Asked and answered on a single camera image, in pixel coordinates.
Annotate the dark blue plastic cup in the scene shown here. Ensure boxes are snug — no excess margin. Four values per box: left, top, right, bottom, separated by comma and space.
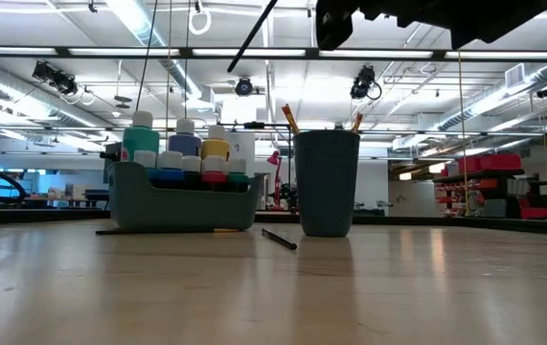
293, 129, 362, 239

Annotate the small teal green paint bottle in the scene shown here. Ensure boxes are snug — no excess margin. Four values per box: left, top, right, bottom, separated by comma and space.
226, 156, 251, 186

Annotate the shelf with red bins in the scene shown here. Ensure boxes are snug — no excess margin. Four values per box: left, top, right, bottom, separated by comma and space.
433, 151, 547, 221

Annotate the thin black hanging cable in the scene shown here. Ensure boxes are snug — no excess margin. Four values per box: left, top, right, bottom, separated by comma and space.
135, 0, 159, 112

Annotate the large yellow paint bottle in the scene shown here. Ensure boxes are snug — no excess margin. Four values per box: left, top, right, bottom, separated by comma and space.
199, 124, 232, 162

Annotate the small scarlet red paint bottle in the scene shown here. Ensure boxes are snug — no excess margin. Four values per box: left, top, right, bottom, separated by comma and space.
200, 154, 229, 186

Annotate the large lavender paint bottle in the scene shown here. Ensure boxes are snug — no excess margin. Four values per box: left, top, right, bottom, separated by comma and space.
167, 117, 203, 158

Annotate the thin yellowish hanging cord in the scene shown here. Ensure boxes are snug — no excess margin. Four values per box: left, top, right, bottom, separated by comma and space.
456, 47, 468, 218

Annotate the red desk lamp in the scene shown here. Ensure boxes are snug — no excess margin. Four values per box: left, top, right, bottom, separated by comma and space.
265, 149, 285, 212

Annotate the small bright blue paint bottle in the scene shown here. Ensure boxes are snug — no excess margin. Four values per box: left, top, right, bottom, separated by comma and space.
132, 149, 158, 170

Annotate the small dark blue paint bottle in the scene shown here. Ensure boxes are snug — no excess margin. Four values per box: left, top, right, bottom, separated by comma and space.
147, 149, 186, 183

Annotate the silver ceiling duct with vent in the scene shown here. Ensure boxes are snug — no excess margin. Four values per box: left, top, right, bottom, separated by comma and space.
438, 61, 547, 133

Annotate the teal plastic storage bin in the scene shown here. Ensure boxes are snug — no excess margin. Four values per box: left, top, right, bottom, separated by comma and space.
106, 160, 265, 232

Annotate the black ceiling camera with cable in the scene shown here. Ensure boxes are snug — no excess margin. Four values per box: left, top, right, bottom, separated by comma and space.
349, 63, 383, 102

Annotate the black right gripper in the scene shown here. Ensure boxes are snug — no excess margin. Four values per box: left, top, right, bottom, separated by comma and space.
314, 0, 547, 52

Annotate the white hanging cable loop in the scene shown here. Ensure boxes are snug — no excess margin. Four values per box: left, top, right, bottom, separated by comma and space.
188, 0, 213, 36

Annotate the black camera cluster with cables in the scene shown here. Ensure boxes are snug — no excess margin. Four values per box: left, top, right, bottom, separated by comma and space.
31, 59, 97, 107

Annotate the black beam with light strips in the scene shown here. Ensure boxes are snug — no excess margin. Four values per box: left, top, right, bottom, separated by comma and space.
0, 45, 547, 62

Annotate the large teal paint bottle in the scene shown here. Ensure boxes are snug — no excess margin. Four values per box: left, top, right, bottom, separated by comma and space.
121, 110, 161, 163

